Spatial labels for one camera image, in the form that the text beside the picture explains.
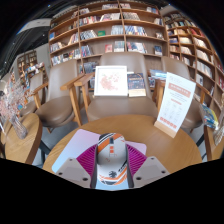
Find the narrow distant bookshelf unit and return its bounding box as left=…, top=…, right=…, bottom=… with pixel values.
left=16, top=49, right=38, bottom=81

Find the dark cover book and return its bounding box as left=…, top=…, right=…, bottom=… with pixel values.
left=126, top=72, right=147, bottom=98

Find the stack of blue books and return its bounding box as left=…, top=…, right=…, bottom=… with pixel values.
left=149, top=68, right=168, bottom=81

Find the white and orange computer mouse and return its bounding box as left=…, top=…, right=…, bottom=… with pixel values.
left=95, top=132, right=129, bottom=186

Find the white hanging ceiling sign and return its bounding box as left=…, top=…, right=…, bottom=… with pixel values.
left=16, top=18, right=53, bottom=34

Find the white framed floral picture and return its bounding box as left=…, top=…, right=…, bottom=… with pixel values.
left=93, top=65, right=129, bottom=98

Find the wide wooden bookshelf unit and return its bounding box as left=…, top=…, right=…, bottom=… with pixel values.
left=48, top=2, right=168, bottom=73

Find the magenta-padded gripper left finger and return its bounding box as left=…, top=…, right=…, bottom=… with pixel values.
left=55, top=145, right=99, bottom=190

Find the white sign on wooden base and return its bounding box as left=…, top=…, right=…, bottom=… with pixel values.
left=153, top=71, right=197, bottom=139

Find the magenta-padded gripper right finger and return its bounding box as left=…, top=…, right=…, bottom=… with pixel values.
left=124, top=144, right=171, bottom=189

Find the brown padded wooden armchair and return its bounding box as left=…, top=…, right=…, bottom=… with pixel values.
left=33, top=59, right=84, bottom=129
left=60, top=51, right=166, bottom=128
left=18, top=71, right=46, bottom=118
left=156, top=55, right=209, bottom=134

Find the round wooden side table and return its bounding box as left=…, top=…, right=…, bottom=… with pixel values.
left=203, top=124, right=224, bottom=162
left=3, top=112, right=44, bottom=165

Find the blue-pink gradient mouse pad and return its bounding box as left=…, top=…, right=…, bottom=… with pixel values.
left=51, top=128, right=148, bottom=192

